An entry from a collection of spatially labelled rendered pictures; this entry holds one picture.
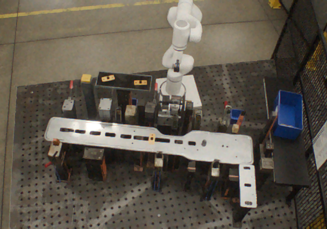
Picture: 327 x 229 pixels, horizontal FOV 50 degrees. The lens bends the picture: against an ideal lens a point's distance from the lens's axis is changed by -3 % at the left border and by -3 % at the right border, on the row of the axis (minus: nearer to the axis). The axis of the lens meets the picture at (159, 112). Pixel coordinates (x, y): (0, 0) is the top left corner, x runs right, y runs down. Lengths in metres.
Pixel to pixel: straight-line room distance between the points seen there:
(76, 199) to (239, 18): 3.41
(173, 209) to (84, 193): 0.61
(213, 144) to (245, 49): 2.37
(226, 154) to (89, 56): 2.43
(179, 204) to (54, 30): 2.98
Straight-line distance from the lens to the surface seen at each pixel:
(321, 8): 4.45
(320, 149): 2.28
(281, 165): 2.39
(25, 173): 2.68
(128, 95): 2.49
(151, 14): 4.86
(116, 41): 4.45
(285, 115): 2.62
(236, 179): 2.30
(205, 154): 2.33
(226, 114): 2.35
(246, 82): 3.19
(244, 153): 2.39
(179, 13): 2.09
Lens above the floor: 2.98
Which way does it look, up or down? 53 degrees down
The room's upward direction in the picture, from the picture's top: 5 degrees clockwise
